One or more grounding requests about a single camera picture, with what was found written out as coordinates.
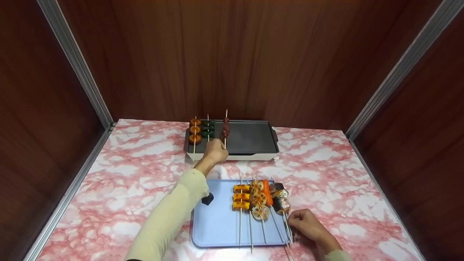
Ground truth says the person's left hand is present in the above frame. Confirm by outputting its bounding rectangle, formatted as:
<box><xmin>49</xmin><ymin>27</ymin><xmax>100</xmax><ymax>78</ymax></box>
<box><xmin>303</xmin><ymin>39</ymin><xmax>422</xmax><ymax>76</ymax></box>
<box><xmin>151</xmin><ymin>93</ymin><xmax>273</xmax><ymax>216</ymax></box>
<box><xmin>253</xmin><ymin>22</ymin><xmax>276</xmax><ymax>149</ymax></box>
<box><xmin>201</xmin><ymin>138</ymin><xmax>229</xmax><ymax>166</ymax></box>

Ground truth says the person's right hand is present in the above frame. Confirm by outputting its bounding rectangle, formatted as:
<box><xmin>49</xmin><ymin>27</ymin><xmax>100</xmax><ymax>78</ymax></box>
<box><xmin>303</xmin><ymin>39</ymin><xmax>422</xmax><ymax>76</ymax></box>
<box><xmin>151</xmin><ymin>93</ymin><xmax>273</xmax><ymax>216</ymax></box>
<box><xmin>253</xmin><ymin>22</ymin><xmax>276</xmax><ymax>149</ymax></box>
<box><xmin>287</xmin><ymin>208</ymin><xmax>330</xmax><ymax>245</ymax></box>

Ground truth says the dark red meat skewer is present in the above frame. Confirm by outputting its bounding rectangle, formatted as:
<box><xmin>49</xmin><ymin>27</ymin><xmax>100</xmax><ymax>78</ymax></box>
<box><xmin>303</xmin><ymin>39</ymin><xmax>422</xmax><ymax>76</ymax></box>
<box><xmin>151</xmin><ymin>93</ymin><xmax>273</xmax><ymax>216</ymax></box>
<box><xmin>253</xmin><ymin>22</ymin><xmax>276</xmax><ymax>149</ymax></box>
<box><xmin>220</xmin><ymin>109</ymin><xmax>231</xmax><ymax>149</ymax></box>

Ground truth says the person's right forearm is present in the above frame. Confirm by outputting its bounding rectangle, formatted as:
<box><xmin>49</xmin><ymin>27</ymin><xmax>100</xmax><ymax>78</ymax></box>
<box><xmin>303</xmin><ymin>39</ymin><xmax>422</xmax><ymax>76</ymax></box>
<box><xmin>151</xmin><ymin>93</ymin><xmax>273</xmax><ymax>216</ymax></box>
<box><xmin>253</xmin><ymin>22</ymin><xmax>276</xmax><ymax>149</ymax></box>
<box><xmin>315</xmin><ymin>232</ymin><xmax>354</xmax><ymax>261</ymax></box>

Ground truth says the person's left forearm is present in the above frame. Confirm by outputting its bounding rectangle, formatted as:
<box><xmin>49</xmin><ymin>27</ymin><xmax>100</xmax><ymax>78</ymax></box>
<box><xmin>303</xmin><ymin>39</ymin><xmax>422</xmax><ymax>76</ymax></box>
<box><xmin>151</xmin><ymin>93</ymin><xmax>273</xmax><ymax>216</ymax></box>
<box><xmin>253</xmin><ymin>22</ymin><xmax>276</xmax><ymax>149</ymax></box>
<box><xmin>125</xmin><ymin>159</ymin><xmax>215</xmax><ymax>261</ymax></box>

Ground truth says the brown and silver chunks skewer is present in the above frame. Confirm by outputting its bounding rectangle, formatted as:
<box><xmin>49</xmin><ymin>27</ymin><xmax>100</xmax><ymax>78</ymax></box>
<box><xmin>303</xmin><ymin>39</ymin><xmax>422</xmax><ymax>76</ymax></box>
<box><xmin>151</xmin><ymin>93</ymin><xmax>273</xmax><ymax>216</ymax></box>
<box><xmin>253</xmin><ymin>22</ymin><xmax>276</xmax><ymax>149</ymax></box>
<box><xmin>269</xmin><ymin>177</ymin><xmax>295</xmax><ymax>261</ymax></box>

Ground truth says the green pepper skewer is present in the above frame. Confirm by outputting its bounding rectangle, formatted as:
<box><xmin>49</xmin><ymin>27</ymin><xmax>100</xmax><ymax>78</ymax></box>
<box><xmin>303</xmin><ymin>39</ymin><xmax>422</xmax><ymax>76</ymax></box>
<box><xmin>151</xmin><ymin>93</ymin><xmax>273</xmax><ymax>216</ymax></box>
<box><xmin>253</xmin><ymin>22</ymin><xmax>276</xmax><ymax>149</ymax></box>
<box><xmin>201</xmin><ymin>114</ymin><xmax>216</xmax><ymax>142</ymax></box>

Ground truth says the black electric griddle white base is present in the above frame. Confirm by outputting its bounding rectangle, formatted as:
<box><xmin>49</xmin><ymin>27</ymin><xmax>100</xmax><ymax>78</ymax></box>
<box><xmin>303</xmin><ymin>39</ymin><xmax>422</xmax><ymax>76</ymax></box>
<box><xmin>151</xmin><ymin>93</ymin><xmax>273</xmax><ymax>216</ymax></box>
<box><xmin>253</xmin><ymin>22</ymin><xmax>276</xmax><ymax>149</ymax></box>
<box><xmin>184</xmin><ymin>120</ymin><xmax>279</xmax><ymax>161</ymax></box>

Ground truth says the orange round slices skewer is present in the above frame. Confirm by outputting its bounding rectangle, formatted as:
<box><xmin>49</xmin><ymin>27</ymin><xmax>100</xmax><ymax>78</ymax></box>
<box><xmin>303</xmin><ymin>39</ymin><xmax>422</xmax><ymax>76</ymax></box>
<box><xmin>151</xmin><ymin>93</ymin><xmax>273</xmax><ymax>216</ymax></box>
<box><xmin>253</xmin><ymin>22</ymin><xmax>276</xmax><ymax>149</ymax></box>
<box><xmin>189</xmin><ymin>116</ymin><xmax>202</xmax><ymax>162</ymax></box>

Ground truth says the orange sausage skewer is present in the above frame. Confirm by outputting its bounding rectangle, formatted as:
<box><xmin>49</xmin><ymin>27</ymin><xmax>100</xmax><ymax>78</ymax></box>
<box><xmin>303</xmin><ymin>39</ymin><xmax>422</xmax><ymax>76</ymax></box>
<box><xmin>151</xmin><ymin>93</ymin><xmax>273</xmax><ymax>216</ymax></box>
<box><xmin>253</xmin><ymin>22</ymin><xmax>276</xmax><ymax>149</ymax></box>
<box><xmin>261</xmin><ymin>179</ymin><xmax>287</xmax><ymax>248</ymax></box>

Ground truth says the lotus root slices skewer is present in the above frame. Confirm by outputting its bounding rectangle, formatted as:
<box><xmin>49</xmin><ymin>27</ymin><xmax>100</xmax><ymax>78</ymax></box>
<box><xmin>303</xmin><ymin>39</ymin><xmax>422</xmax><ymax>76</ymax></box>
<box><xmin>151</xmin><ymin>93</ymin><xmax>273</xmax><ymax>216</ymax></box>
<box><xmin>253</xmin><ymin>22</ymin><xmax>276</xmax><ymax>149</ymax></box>
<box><xmin>247</xmin><ymin>175</ymin><xmax>271</xmax><ymax>253</ymax></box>

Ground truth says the yellow corn skewer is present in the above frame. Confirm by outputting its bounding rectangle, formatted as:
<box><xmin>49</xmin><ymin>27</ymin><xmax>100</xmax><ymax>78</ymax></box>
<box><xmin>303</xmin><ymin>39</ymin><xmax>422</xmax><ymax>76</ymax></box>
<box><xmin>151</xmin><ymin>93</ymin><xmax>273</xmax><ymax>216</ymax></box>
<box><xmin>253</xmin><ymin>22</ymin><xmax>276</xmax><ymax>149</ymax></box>
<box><xmin>232</xmin><ymin>173</ymin><xmax>251</xmax><ymax>247</ymax></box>

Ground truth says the light blue plastic tray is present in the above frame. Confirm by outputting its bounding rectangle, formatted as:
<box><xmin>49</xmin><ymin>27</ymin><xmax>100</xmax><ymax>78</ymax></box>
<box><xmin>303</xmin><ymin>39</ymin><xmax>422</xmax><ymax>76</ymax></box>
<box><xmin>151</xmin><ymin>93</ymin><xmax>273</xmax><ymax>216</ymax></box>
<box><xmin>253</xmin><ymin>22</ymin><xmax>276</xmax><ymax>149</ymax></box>
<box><xmin>191</xmin><ymin>179</ymin><xmax>294</xmax><ymax>249</ymax></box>

